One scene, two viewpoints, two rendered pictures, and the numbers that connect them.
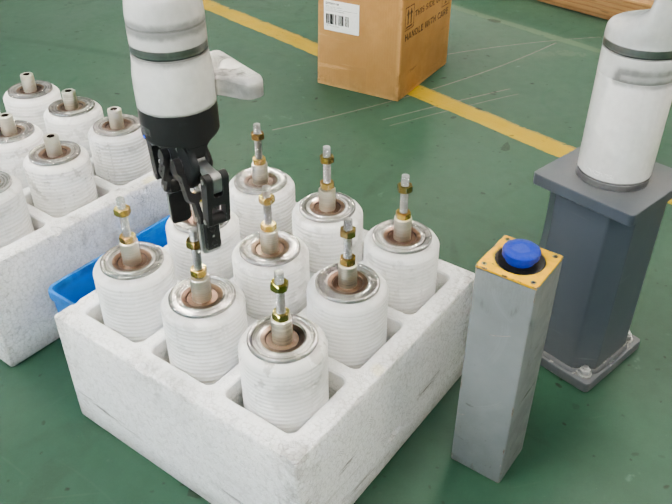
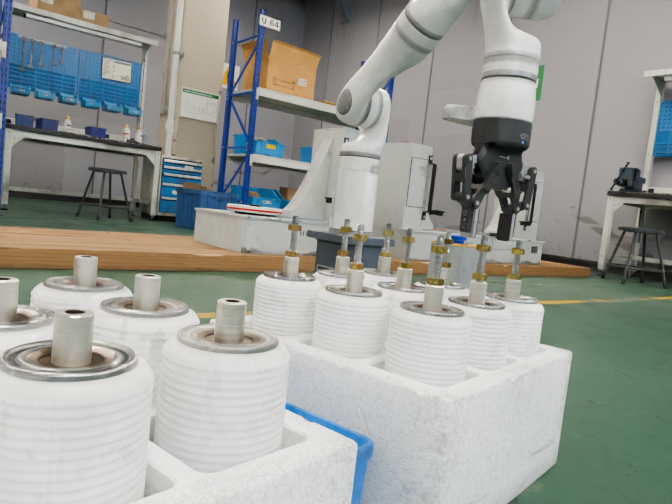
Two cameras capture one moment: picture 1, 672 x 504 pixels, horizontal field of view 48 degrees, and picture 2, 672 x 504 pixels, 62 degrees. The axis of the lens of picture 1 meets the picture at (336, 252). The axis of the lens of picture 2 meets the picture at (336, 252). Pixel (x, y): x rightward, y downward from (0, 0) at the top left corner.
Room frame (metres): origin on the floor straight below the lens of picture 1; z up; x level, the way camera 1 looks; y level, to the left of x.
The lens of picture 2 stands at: (0.82, 0.91, 0.36)
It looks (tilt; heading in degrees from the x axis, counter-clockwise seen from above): 5 degrees down; 273
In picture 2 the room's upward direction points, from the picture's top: 6 degrees clockwise
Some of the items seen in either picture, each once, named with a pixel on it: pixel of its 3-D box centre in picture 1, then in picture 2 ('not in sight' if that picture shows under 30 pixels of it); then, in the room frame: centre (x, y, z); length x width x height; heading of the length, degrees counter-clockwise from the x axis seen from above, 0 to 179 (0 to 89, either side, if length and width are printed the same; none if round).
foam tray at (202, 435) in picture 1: (276, 345); (389, 394); (0.76, 0.08, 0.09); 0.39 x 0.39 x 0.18; 54
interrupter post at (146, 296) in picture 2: (53, 145); (146, 293); (1.01, 0.42, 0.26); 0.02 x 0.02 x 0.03
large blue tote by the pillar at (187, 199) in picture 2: not in sight; (205, 210); (2.36, -4.37, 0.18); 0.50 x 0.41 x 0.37; 136
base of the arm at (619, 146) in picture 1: (626, 113); (355, 196); (0.85, -0.36, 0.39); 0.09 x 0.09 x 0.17; 42
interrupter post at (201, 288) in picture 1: (201, 287); (477, 293); (0.66, 0.15, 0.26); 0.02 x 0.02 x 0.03
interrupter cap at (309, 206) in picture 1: (327, 207); (341, 275); (0.85, 0.01, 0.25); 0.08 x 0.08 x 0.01
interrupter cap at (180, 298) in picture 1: (202, 296); (476, 303); (0.66, 0.15, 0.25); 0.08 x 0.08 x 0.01
